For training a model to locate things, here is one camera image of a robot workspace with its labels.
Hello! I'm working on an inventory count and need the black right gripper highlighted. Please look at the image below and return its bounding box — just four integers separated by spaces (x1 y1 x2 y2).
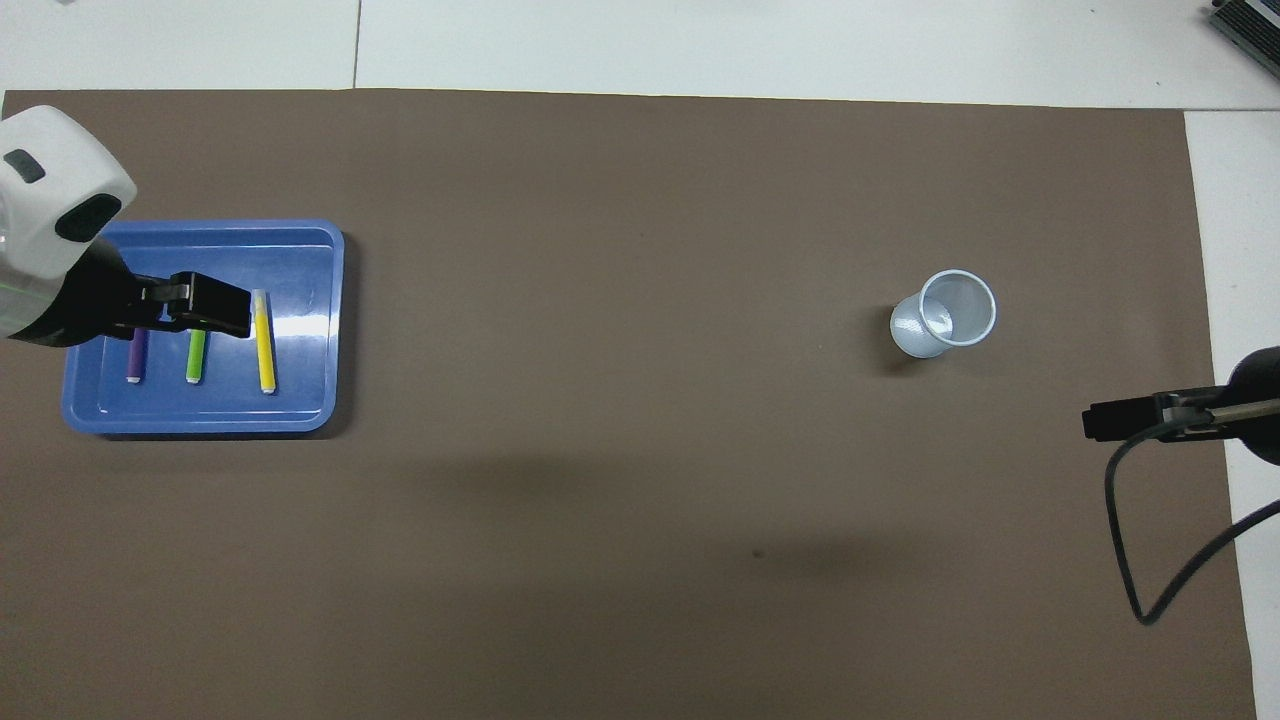
1082 346 1280 466

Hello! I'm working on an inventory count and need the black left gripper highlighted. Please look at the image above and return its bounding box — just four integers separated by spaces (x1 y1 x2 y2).
55 238 251 348

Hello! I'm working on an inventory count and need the yellow marker pen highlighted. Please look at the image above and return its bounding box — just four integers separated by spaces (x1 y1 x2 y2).
250 289 278 395

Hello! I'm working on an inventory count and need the blue plastic tray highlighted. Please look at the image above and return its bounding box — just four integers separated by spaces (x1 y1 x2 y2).
62 219 346 437

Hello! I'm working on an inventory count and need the clear plastic cup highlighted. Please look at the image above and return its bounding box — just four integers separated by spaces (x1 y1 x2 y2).
889 269 998 360

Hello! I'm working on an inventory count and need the grey ribbed device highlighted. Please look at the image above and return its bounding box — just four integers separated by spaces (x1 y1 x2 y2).
1205 0 1280 51

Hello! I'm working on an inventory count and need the brown table mat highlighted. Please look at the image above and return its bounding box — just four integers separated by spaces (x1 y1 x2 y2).
0 88 1259 720

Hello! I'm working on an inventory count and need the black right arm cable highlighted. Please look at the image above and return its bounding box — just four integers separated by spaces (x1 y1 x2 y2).
1103 398 1280 626

